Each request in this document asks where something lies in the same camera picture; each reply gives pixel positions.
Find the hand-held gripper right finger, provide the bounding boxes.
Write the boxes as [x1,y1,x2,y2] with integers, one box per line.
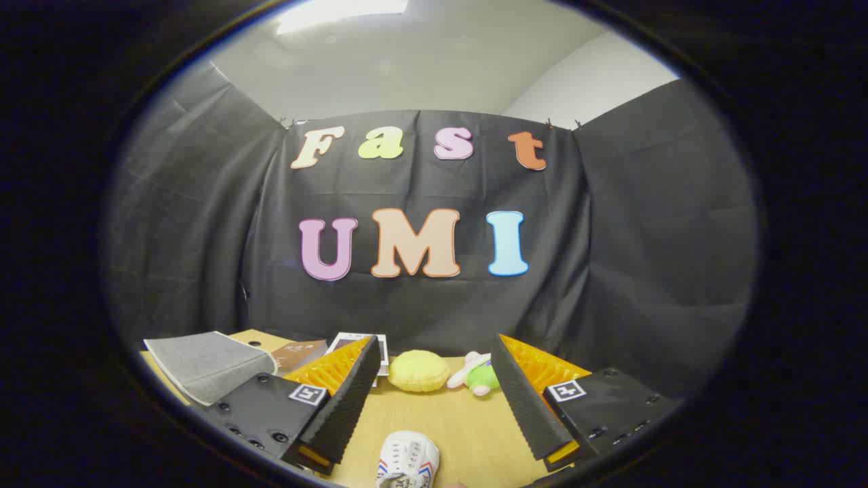
[491,333,683,473]

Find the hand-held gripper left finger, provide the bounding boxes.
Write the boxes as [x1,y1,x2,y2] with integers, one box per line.
[206,336,382,475]

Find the white striped shoe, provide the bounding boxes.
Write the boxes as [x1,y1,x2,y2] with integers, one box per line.
[376,430,441,488]

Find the grey fabric storage box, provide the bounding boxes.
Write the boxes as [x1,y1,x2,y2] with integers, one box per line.
[143,331,278,407]

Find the green and pink plush toy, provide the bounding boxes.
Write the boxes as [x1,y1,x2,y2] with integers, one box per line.
[446,351,501,398]

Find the white framed picture card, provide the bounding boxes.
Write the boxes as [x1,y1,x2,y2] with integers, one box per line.
[326,331,390,378]

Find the brown book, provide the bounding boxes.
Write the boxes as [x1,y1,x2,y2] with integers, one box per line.
[271,340,329,373]

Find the yellow round plush toy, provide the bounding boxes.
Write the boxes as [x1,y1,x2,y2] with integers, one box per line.
[387,350,452,394]

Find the black backdrop cloth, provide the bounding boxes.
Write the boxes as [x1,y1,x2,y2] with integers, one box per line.
[102,60,759,402]

